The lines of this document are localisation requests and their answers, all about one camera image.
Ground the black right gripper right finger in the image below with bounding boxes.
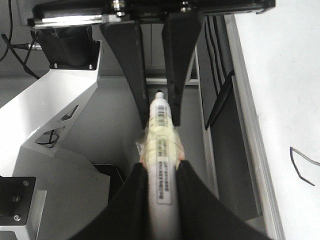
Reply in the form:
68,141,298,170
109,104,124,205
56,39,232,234
176,160,269,240

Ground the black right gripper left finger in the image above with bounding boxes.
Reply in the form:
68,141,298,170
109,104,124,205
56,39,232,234
71,163,148,240

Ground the white whiteboard marker taped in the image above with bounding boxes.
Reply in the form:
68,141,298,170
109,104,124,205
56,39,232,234
140,91,184,240

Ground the white whiteboard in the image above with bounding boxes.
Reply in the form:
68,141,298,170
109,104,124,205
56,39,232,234
235,0,320,240

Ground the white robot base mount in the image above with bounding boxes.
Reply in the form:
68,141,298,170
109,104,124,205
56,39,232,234
0,39,141,240

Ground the black cable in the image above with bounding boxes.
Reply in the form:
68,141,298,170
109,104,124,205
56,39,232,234
0,0,42,81

